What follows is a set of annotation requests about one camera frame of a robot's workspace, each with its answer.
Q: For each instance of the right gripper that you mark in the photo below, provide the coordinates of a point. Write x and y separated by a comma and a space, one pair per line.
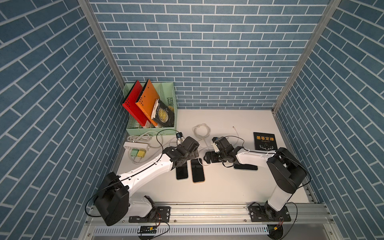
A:
207, 153

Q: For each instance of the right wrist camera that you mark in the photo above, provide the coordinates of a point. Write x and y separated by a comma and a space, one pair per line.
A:
215, 147

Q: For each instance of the red folder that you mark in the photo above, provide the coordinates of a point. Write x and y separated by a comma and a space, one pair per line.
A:
130, 105

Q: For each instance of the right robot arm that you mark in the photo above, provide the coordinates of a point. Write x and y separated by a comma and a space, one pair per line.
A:
286, 170

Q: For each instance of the small black controller board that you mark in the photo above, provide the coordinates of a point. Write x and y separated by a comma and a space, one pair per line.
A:
147, 230

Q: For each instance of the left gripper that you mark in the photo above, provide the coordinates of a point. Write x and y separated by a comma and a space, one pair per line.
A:
194, 153

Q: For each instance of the orange folder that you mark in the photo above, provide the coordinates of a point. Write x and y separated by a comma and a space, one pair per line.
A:
146, 101

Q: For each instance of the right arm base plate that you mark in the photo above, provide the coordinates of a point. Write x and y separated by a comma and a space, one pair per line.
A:
259, 214

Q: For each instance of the Moon and Sixpence book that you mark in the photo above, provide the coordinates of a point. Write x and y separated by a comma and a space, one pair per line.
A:
163, 115

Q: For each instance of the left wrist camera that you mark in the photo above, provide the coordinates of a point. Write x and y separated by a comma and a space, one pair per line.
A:
180, 138

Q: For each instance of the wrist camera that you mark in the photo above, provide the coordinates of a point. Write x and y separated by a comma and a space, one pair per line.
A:
215, 147
180, 138

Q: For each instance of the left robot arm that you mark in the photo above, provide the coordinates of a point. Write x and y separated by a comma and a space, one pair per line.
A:
114, 199

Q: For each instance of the aluminium front rail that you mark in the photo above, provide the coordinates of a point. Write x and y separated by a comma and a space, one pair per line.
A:
188, 213

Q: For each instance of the mint green perforated basket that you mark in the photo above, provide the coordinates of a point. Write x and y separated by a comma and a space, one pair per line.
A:
167, 95

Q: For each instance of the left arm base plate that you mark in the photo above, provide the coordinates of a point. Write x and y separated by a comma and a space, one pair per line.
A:
156, 215

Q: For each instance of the phone with light blue case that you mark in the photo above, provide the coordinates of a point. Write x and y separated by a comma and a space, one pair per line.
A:
182, 172

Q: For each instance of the yellow charger plug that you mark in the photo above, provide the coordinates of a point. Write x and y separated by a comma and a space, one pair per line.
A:
141, 153

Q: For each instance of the black Murphy's law book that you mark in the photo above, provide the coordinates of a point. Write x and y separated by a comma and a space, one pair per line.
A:
265, 142

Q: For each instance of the green charger plug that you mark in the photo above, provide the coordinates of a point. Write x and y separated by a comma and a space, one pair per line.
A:
134, 153

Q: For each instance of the black phone dark case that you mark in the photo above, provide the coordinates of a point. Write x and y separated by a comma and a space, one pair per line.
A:
245, 167

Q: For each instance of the phone with pink case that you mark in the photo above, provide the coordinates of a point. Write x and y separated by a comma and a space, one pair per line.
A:
197, 171

